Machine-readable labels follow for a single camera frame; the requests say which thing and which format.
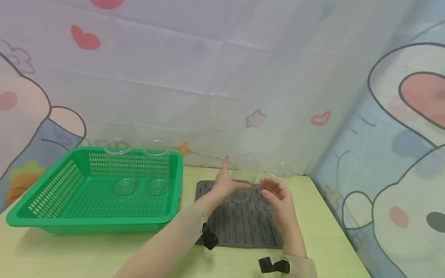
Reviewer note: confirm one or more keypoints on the person's right thumb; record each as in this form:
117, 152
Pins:
270, 196

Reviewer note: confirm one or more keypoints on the person's left fingers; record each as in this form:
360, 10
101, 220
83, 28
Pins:
225, 164

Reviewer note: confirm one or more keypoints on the clear plastic cup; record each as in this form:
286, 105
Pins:
245, 173
278, 170
157, 187
126, 187

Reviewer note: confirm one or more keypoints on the dark grey ridged mat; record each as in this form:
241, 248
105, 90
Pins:
240, 227

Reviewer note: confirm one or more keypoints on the green plastic basket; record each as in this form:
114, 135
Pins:
104, 221

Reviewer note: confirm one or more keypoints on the person's left hand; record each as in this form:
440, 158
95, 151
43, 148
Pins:
222, 187

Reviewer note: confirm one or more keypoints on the person's right forearm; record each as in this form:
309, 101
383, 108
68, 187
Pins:
299, 264

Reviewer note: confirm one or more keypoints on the person's right hand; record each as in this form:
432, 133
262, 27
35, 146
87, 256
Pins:
283, 200

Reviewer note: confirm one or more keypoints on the person's left thumb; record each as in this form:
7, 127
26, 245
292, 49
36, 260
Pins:
241, 186

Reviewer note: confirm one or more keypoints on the person's right fingers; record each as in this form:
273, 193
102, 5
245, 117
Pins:
274, 183

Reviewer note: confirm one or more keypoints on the person's left forearm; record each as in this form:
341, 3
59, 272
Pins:
167, 243

